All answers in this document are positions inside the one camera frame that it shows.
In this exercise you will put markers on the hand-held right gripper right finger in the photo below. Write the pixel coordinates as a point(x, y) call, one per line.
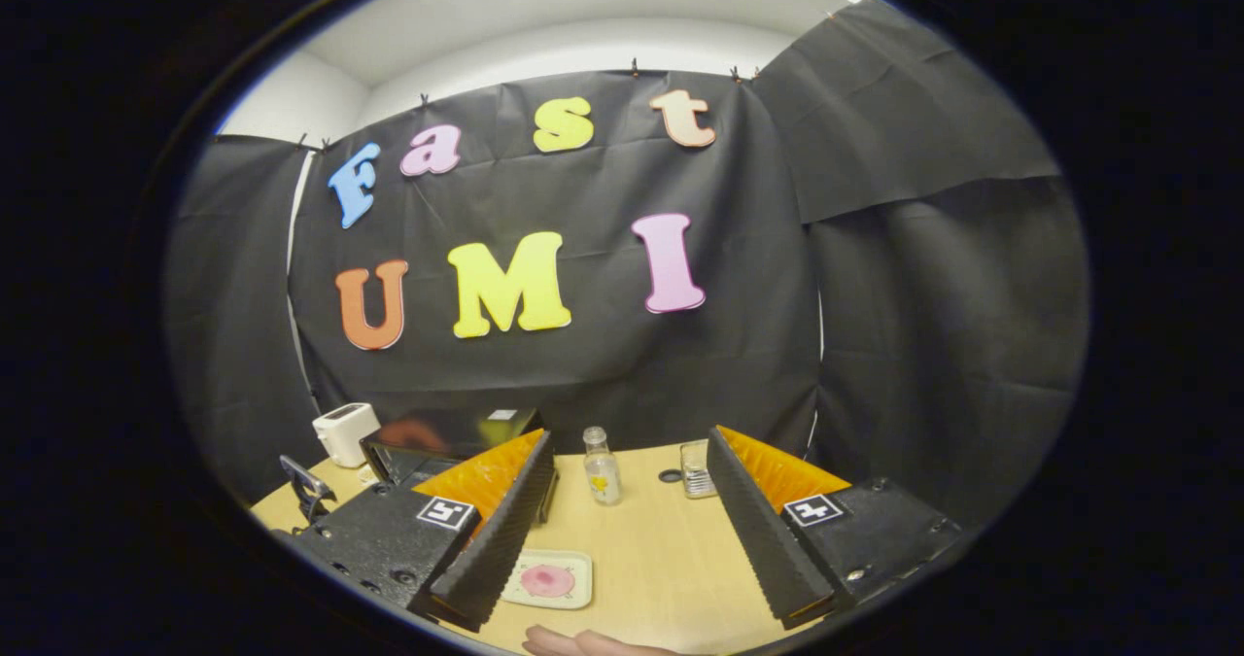
point(763, 539)

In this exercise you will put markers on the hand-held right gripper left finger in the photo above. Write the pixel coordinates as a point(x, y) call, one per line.
point(496, 549)

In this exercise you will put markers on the pink meat slice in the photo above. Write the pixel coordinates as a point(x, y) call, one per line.
point(547, 581)

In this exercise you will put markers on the cream square plate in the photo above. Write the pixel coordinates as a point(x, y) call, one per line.
point(573, 561)

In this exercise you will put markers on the black electric oven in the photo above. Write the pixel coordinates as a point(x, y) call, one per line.
point(437, 432)

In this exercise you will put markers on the clear glass bottle yellow label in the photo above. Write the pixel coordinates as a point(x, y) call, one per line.
point(603, 481)

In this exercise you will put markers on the white toaster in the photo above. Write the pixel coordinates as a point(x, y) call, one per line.
point(345, 437)

